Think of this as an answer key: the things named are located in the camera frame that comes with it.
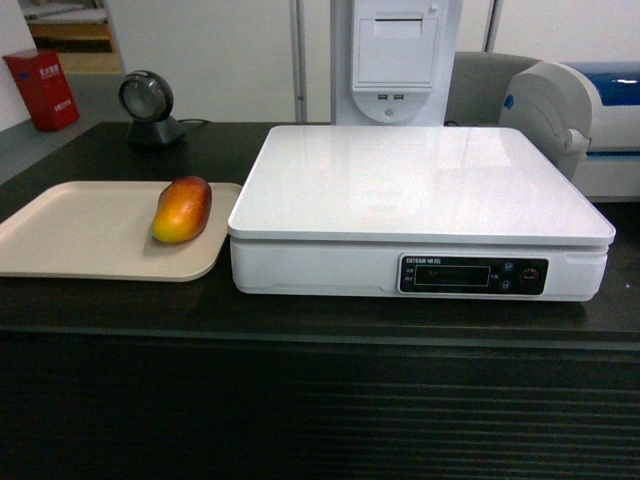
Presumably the dark red mango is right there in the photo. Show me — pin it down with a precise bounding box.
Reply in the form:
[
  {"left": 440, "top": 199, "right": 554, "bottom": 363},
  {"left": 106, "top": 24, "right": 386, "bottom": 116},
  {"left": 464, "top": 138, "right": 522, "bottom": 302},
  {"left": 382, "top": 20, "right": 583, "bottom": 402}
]
[{"left": 151, "top": 176, "right": 212, "bottom": 244}]

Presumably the white checkout scale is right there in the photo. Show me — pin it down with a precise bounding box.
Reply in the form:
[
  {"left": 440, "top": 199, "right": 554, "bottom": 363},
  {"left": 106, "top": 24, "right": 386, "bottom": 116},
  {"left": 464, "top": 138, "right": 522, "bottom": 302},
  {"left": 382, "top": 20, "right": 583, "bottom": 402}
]
[{"left": 228, "top": 126, "right": 616, "bottom": 301}]

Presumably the black checkout counter cabinet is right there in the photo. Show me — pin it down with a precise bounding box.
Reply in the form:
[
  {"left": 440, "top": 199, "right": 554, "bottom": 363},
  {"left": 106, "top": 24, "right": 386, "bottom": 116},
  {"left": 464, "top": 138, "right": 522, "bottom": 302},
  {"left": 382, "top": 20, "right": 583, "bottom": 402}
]
[{"left": 0, "top": 121, "right": 640, "bottom": 480}]

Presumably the black barcode scanner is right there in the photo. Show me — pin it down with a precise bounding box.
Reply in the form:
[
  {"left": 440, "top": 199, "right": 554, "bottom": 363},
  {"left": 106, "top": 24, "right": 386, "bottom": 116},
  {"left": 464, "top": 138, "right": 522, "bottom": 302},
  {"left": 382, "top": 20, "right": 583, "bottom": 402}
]
[{"left": 118, "top": 70, "right": 186, "bottom": 149}]

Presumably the beige plastic tray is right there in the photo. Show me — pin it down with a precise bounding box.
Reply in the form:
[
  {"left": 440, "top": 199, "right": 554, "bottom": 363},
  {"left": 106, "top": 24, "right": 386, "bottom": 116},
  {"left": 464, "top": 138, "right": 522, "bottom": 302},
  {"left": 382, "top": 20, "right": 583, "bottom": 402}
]
[{"left": 1, "top": 181, "right": 241, "bottom": 282}]

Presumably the white blue label printer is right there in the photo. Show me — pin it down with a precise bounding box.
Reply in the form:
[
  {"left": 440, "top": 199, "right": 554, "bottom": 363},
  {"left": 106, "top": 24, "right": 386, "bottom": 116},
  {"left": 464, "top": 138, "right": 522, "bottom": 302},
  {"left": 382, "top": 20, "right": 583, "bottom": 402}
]
[{"left": 497, "top": 59, "right": 640, "bottom": 203}]

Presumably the red fire extinguisher box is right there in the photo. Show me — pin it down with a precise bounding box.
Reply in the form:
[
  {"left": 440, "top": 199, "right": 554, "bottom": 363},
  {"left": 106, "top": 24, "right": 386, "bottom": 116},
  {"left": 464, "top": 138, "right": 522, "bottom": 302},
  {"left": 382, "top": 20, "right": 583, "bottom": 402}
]
[{"left": 3, "top": 49, "right": 79, "bottom": 132}]

